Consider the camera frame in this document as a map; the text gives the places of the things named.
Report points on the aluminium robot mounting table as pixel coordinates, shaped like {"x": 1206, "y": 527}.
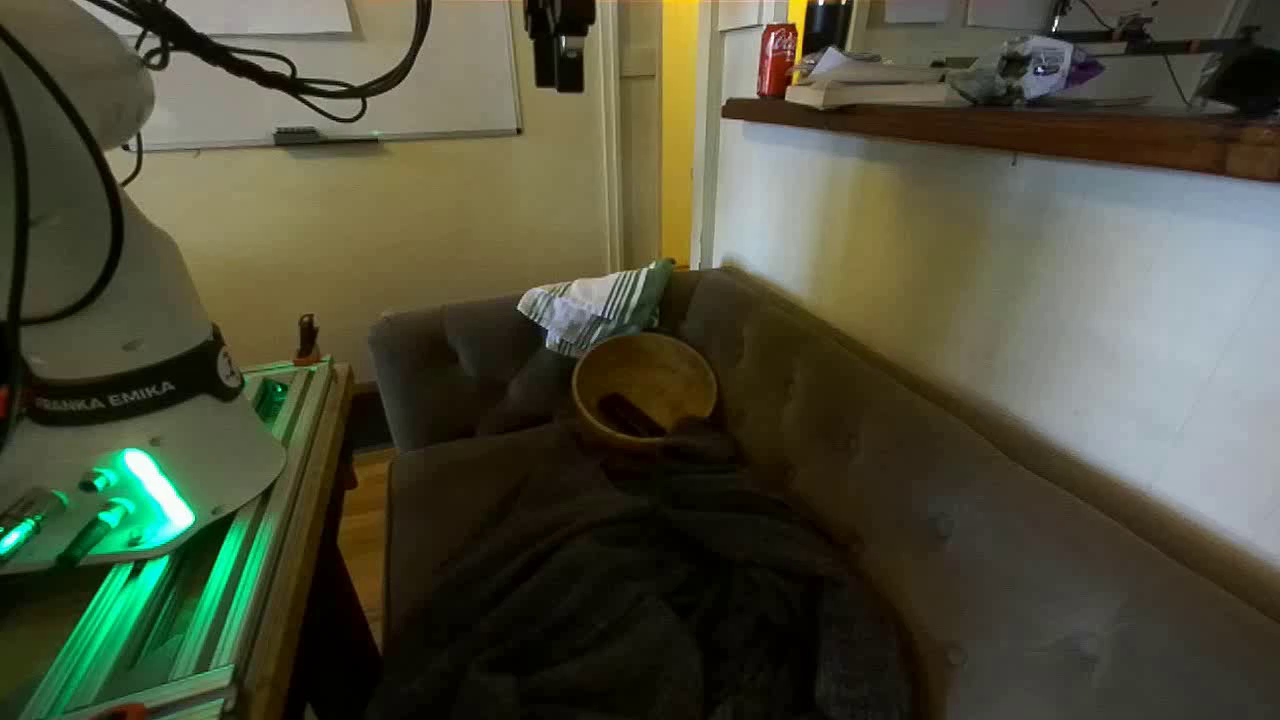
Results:
{"x": 225, "y": 603}

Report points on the dark glass bottle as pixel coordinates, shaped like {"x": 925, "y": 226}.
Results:
{"x": 824, "y": 26}

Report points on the dark wooden counter shelf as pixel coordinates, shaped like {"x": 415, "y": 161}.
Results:
{"x": 1015, "y": 128}

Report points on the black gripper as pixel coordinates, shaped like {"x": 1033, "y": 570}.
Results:
{"x": 562, "y": 21}

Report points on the magazine on counter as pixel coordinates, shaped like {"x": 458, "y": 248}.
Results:
{"x": 865, "y": 95}

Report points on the round wooden bowl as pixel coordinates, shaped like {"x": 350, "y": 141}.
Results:
{"x": 662, "y": 366}

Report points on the grey tufted sofa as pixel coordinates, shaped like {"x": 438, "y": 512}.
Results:
{"x": 1015, "y": 560}

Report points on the dark grey knitted blanket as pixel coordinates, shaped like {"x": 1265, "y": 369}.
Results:
{"x": 624, "y": 603}

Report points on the black bar-shaped object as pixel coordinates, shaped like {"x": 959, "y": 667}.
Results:
{"x": 624, "y": 413}

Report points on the white paper sheet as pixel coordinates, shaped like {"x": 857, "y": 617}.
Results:
{"x": 266, "y": 18}

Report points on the white green striped towel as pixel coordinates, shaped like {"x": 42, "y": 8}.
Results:
{"x": 603, "y": 307}

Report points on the small dark knob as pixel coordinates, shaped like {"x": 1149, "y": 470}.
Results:
{"x": 310, "y": 340}

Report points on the dark whiteboard marker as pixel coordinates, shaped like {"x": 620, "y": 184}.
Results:
{"x": 323, "y": 138}

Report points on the white whiteboard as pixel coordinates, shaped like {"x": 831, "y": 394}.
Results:
{"x": 454, "y": 67}

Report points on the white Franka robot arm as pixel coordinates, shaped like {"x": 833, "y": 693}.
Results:
{"x": 92, "y": 281}

